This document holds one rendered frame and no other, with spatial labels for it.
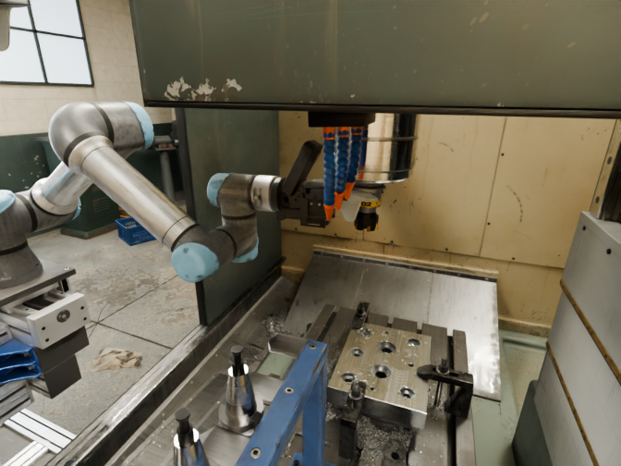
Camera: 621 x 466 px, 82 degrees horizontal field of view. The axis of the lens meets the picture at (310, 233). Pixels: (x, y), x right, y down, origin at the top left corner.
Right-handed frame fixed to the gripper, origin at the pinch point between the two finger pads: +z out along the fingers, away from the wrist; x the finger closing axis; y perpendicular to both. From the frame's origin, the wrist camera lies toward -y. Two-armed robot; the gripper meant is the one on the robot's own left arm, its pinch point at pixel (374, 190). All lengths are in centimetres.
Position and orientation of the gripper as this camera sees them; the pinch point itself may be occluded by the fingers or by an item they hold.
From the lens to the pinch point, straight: 69.0
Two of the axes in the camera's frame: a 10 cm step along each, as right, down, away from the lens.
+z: 9.4, 1.1, -3.2
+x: -3.3, 3.3, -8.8
